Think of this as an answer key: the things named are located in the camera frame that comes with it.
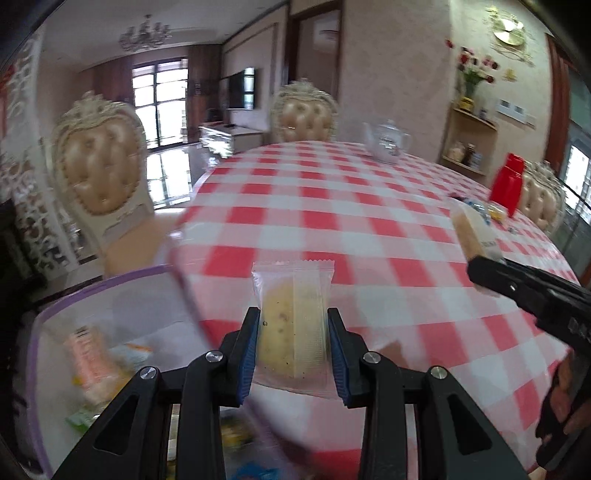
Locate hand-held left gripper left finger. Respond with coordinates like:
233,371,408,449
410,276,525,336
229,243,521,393
51,307,262,480

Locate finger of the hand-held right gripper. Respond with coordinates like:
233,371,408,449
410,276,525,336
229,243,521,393
467,256,579,325

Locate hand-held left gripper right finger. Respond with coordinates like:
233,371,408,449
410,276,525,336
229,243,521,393
327,307,529,480

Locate pink striped wafer packet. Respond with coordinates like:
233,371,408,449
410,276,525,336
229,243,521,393
449,198,504,296

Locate clear round cake packet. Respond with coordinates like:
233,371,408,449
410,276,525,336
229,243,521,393
252,259,334,401

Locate white bin with purple rim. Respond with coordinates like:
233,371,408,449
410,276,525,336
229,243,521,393
25,231,296,480

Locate person's right hand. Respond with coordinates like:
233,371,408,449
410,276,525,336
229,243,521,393
549,356,591,446

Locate cream tufted dining chair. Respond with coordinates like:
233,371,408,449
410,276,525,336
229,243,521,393
270,78,341,144
48,90,156,278
519,161,567,237

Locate blue cartoon snack packet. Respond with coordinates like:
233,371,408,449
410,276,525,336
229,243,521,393
232,460,283,480

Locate white and orange snack packet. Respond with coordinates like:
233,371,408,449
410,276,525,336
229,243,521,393
111,344,154,376

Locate red and white checkered tablecloth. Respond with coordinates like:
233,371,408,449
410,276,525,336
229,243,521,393
168,140,583,480

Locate wooden corner shelf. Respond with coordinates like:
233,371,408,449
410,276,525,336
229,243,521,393
440,107,500,177

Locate pink orange snack packet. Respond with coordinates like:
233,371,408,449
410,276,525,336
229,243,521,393
64,325,126,408

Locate light green snack packet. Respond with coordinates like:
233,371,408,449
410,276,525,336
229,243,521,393
65,407,101,433

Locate red and white flower bouquet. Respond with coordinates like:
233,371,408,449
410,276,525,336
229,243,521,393
455,45,500,100

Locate white television cabinet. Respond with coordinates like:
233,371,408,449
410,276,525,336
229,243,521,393
198,122,265,156

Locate glass balcony door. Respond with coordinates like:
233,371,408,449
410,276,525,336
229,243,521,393
131,62,190,149

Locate brown curtain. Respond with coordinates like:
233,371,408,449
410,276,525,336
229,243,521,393
187,46,223,140
92,62,134,103

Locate white carved lattice screen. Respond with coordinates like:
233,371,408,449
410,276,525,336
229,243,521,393
0,37,77,280

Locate crystal chandelier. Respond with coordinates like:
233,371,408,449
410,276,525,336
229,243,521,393
119,14,173,52

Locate white wall switch panel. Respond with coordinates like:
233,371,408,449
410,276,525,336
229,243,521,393
496,98,537,129

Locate gold wall clock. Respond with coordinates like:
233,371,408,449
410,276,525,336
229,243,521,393
482,4,530,62

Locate wall television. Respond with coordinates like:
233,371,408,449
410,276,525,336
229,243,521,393
219,67,256,111

